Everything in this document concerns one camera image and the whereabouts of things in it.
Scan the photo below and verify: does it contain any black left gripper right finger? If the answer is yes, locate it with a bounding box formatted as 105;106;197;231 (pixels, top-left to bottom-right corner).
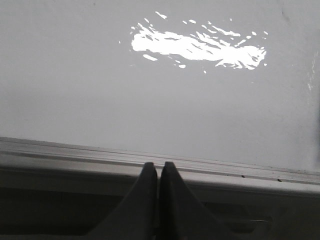
158;162;237;240

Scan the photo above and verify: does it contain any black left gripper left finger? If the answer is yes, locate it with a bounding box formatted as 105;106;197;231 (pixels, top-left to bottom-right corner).
84;162;158;240

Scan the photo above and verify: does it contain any white whiteboard with aluminium frame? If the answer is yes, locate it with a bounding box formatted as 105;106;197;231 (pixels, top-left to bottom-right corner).
0;0;320;195

